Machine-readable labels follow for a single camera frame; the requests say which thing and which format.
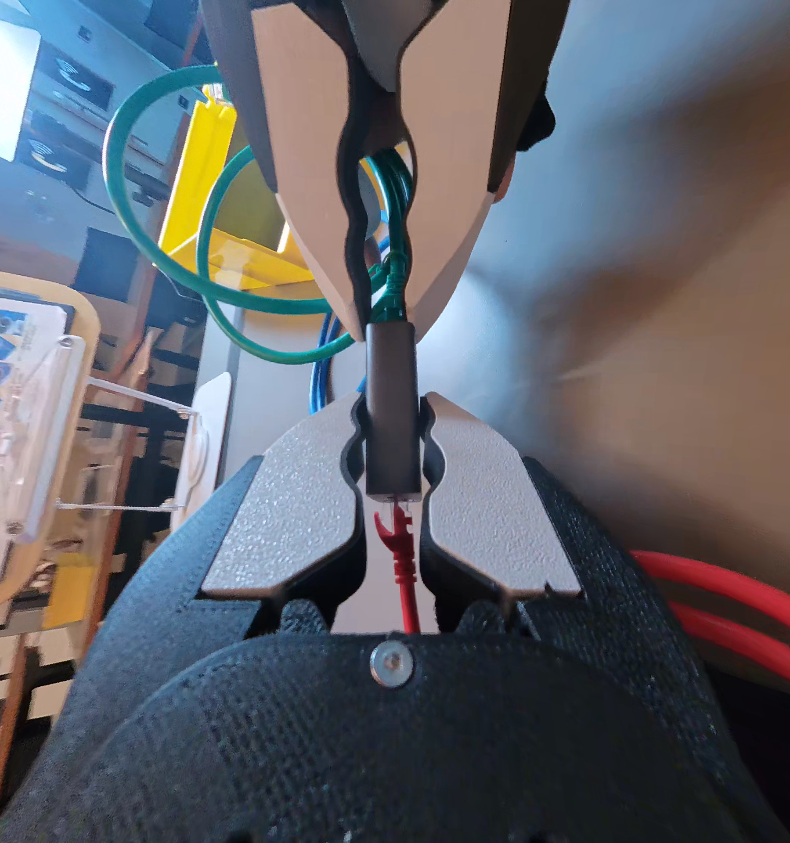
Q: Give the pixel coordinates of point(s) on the thin metal rod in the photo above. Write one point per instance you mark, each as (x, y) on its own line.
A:
(118, 506)
(138, 395)

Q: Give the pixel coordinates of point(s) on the black square box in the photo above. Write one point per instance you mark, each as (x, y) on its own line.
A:
(108, 263)

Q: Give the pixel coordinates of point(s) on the dark cloth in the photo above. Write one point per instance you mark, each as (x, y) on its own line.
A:
(777, 757)

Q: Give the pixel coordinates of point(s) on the black ethernet port adapter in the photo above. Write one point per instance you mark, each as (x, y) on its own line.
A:
(391, 408)

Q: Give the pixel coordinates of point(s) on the yellow plastic bin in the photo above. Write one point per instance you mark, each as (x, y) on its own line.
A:
(197, 164)

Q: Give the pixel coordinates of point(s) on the black phone icon sign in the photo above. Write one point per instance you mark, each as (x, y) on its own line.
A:
(49, 155)
(72, 76)

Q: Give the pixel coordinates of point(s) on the clear acrylic plate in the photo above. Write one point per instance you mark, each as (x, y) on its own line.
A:
(59, 421)

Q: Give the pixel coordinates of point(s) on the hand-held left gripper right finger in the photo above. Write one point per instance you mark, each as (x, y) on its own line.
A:
(493, 520)

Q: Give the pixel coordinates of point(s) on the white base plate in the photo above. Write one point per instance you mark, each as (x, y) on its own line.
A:
(204, 461)

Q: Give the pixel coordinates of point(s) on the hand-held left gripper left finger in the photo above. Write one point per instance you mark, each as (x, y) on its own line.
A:
(283, 520)

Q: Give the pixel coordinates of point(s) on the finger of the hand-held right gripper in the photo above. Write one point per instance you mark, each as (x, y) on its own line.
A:
(447, 145)
(302, 132)

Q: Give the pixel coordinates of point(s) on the small yellow box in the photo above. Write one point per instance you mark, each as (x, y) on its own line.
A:
(72, 586)

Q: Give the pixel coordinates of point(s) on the white glowing panel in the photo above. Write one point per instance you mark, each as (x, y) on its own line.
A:
(3, 85)

